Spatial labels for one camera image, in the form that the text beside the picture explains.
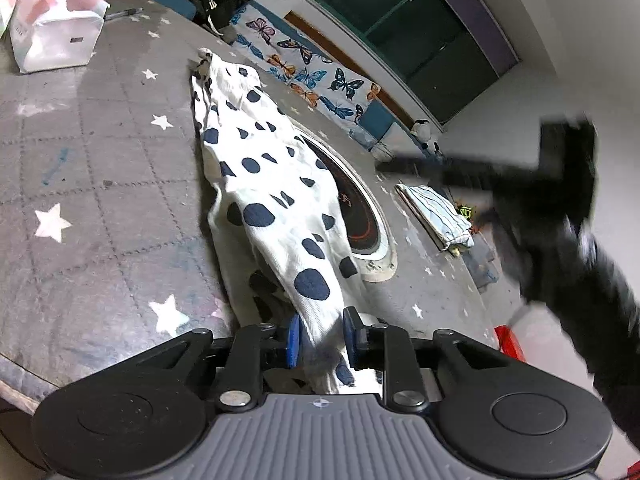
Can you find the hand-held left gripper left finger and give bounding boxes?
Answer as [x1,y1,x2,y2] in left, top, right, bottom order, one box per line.
[150,315,301,411]

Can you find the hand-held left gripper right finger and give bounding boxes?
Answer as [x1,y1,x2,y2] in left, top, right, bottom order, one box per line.
[342,306,496,411]

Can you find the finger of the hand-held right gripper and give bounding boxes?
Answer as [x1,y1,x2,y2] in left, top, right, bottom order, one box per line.
[380,156,538,196]

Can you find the white polka dot garment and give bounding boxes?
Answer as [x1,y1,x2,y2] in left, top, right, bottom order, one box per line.
[189,47,383,396]

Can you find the person's right forearm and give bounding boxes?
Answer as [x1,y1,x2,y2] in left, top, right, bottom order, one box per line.
[565,220,640,451]

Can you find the folded striped clothes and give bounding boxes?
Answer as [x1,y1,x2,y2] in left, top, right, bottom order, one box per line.
[395,183,475,253]

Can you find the black white plush toy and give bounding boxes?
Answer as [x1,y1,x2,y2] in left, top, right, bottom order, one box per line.
[411,119,441,158]

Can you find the grey cushion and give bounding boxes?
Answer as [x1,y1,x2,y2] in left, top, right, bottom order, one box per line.
[372,122,426,161]

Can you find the round induction cooker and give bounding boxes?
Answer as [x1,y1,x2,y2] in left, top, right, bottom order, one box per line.
[295,132,398,283]

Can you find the dark window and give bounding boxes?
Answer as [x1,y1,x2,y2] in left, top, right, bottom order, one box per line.
[306,0,521,128]

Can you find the red stool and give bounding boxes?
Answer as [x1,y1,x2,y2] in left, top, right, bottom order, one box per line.
[494,325,527,363]

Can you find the butterfly print blanket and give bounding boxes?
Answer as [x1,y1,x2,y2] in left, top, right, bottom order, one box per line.
[230,2,383,133]

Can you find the grey star tablecloth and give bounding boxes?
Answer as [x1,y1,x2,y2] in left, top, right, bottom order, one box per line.
[0,0,501,401]

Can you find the black pen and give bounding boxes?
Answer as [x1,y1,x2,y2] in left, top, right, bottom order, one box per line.
[103,7,144,22]

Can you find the white pink tissue box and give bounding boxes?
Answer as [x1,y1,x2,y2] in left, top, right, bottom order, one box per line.
[10,0,111,74]

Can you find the pink tissue pack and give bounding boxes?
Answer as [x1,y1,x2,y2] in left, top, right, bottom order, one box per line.
[0,0,23,38]

